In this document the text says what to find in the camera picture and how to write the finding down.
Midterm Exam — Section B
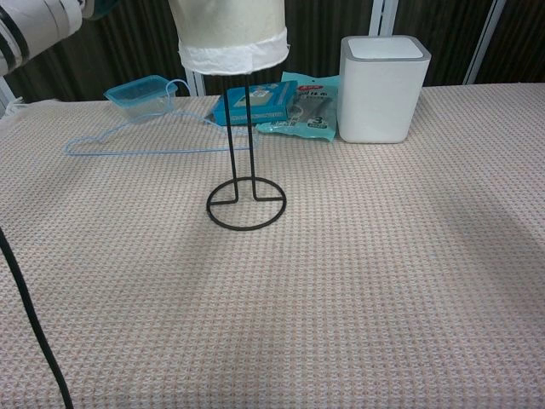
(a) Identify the black cable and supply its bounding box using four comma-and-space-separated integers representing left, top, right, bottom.
0, 225, 76, 409

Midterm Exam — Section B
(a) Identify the blue cardboard box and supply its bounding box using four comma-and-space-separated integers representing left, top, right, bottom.
211, 80, 299, 127

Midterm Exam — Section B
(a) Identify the white square trash bin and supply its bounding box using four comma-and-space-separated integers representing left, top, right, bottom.
338, 35, 433, 144

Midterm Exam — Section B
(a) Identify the teal plastic product bag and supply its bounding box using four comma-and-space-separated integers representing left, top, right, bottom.
256, 71, 341, 143

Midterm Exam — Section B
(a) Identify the black wire paper roll holder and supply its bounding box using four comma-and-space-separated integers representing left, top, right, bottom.
206, 72, 287, 232

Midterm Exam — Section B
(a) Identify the white frame post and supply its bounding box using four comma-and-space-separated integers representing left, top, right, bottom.
462, 0, 512, 85
368, 0, 399, 38
186, 67, 206, 97

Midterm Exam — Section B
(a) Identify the beige waffle-weave tablecloth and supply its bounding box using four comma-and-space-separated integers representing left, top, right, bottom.
0, 83, 545, 409

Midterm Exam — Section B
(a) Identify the white paper towel roll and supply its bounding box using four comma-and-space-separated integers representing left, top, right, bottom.
167, 0, 290, 76

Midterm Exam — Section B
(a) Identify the light blue wire hanger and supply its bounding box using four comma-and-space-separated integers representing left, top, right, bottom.
63, 78, 261, 157

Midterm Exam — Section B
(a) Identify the clear blue plastic container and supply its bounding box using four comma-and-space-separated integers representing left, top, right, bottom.
104, 74, 168, 124

